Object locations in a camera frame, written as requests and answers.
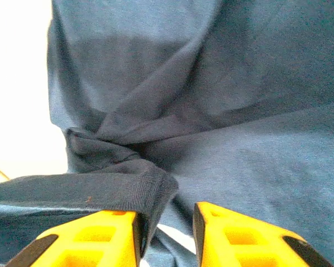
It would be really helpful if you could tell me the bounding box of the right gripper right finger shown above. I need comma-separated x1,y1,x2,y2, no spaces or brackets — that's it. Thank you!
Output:
193,201,333,267

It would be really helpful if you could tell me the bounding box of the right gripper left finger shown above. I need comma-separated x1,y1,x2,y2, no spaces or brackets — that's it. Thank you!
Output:
5,210,143,267

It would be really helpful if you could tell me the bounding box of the navy blue t-shirt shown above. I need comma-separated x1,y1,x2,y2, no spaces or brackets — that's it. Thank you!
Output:
0,0,334,267

